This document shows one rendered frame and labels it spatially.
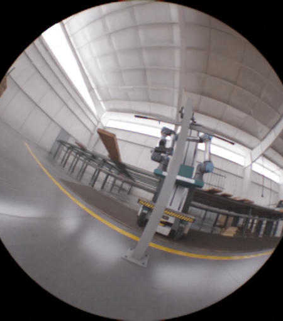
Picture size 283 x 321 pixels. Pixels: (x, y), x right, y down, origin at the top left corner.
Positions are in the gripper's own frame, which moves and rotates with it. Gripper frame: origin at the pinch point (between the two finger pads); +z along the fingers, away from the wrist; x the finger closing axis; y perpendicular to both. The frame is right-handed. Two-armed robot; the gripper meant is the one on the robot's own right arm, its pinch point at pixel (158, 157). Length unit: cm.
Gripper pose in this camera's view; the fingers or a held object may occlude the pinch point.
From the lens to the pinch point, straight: 102.7
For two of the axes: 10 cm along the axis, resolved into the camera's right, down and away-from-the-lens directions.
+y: 1.1, 7.0, 7.0
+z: -3.2, 6.9, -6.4
